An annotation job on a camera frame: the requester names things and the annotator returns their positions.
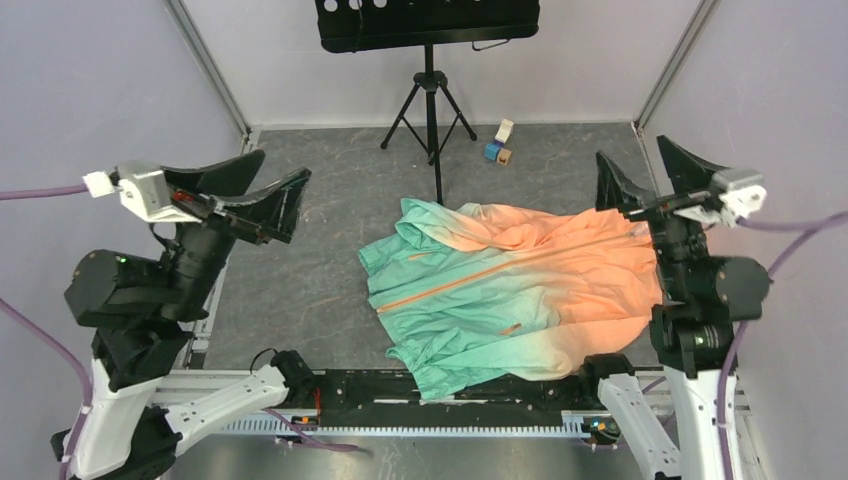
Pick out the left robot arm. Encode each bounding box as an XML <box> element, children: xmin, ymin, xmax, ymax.
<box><xmin>51</xmin><ymin>150</ymin><xmax>315</xmax><ymax>479</ymax></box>

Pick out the brown wooden toy cube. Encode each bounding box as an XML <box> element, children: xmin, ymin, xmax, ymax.
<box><xmin>496</xmin><ymin>148</ymin><xmax>512</xmax><ymax>165</ymax></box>

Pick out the grey slotted cable duct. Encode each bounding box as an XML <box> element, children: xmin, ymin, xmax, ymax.
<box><xmin>220</xmin><ymin>413</ymin><xmax>590</xmax><ymax>440</ymax></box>

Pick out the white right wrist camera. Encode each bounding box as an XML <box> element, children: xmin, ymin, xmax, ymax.
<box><xmin>675</xmin><ymin>169</ymin><xmax>767</xmax><ymax>228</ymax></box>

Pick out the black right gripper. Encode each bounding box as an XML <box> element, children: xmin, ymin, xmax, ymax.
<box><xmin>597</xmin><ymin>133</ymin><xmax>738</xmax><ymax>299</ymax></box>

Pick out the green and orange jacket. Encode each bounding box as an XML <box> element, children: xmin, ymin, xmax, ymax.
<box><xmin>358</xmin><ymin>198</ymin><xmax>661</xmax><ymax>401</ymax></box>

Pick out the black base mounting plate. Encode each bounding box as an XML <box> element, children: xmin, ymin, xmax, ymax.
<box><xmin>274</xmin><ymin>354</ymin><xmax>637</xmax><ymax>428</ymax></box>

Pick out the white toy block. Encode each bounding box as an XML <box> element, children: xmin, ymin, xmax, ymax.
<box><xmin>494</xmin><ymin>119</ymin><xmax>514</xmax><ymax>144</ymax></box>

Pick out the black music stand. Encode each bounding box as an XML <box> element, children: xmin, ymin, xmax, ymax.
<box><xmin>314</xmin><ymin>0</ymin><xmax>541</xmax><ymax>204</ymax></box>

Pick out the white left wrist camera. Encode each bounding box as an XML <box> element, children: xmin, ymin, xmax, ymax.
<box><xmin>82</xmin><ymin>161</ymin><xmax>201</xmax><ymax>224</ymax></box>

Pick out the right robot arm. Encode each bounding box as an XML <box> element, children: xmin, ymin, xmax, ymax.
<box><xmin>577</xmin><ymin>136</ymin><xmax>771</xmax><ymax>479</ymax></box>

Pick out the blue toy cube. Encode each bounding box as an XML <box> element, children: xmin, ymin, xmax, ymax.
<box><xmin>483</xmin><ymin>143</ymin><xmax>502</xmax><ymax>162</ymax></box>

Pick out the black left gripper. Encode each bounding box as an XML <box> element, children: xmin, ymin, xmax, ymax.
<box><xmin>162</xmin><ymin>147</ymin><xmax>317</xmax><ymax>318</ymax></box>

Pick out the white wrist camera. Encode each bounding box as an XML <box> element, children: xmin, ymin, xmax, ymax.
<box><xmin>82</xmin><ymin>161</ymin><xmax>201</xmax><ymax>224</ymax></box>
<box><xmin>675</xmin><ymin>169</ymin><xmax>767</xmax><ymax>228</ymax></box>

